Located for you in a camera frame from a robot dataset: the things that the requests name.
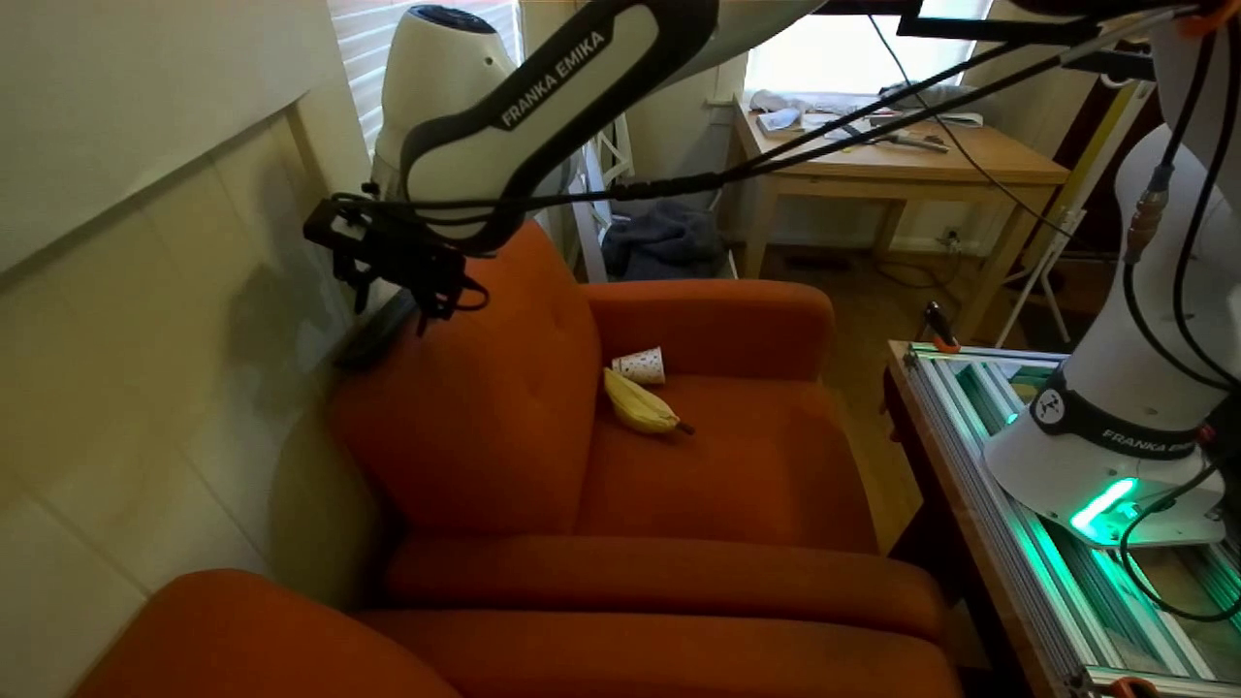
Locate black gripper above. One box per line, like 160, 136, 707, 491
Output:
362, 208, 473, 326

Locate white paper cup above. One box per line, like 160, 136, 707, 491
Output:
610, 343, 670, 392

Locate yellow banana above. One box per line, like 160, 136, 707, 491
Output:
603, 363, 698, 443

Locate dark blue bag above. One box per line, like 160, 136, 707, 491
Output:
603, 202, 734, 288

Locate orange armchair with banana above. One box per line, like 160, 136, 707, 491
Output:
321, 216, 957, 648

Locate papers on desk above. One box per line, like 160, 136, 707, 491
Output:
743, 85, 813, 136

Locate wooden desk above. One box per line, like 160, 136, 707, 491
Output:
729, 92, 1074, 348

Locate orange black clamp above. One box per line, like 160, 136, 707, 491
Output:
1096, 672, 1171, 698
919, 295, 966, 355

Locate white tripod stand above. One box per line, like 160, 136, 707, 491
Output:
994, 72, 1157, 352

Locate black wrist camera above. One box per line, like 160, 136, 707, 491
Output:
297, 191, 379, 283

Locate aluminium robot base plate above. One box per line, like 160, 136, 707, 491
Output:
905, 343, 1241, 698

